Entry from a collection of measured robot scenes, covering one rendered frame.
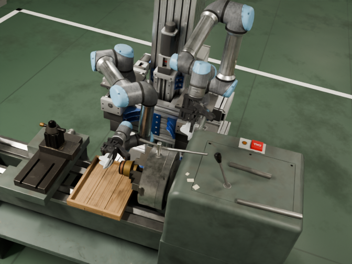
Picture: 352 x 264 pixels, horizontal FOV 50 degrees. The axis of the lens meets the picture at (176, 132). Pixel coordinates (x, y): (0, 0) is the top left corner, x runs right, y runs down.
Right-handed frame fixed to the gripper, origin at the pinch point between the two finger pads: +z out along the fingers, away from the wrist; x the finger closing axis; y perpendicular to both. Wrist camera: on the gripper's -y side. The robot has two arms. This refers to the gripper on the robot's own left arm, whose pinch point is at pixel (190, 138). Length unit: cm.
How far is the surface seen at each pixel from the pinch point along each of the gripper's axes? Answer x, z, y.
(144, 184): 7.7, 25.8, 15.7
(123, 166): -5.2, 26.0, 30.7
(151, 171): 5.5, 19.5, 14.1
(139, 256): -15, 83, 15
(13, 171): -3, 46, 91
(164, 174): 5.2, 19.0, 7.5
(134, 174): -1.5, 26.8, 23.6
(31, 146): -22, 39, 93
